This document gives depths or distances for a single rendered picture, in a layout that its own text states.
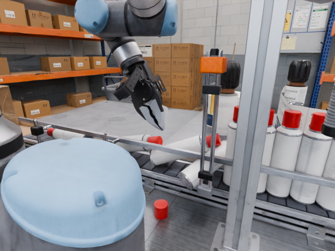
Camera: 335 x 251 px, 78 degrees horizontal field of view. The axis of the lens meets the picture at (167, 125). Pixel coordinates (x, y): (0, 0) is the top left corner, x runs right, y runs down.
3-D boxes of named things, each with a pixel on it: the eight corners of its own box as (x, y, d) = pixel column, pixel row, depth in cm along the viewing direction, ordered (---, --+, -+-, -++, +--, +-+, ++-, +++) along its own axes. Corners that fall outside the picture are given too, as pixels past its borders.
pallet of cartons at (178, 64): (203, 110, 467) (206, 45, 422) (190, 120, 397) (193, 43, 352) (156, 105, 517) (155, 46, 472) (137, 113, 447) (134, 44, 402)
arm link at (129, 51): (125, 41, 54) (106, 57, 58) (133, 57, 54) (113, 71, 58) (141, 42, 60) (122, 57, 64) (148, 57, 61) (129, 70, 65)
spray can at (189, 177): (175, 173, 54) (229, 134, 62) (186, 189, 54) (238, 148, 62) (182, 172, 50) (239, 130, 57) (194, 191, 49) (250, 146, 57)
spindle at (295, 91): (298, 121, 101) (312, 59, 91) (300, 126, 93) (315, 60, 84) (278, 118, 104) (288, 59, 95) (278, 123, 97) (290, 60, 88)
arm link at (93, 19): (120, -12, 42) (136, 9, 52) (69, -10, 43) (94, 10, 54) (120, 29, 43) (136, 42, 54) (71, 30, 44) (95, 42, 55)
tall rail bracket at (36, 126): (61, 157, 79) (53, 115, 73) (43, 166, 72) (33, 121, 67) (55, 155, 80) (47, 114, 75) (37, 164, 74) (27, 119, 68)
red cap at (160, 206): (162, 221, 48) (162, 210, 47) (151, 215, 50) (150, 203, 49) (170, 213, 51) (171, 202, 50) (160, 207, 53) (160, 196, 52)
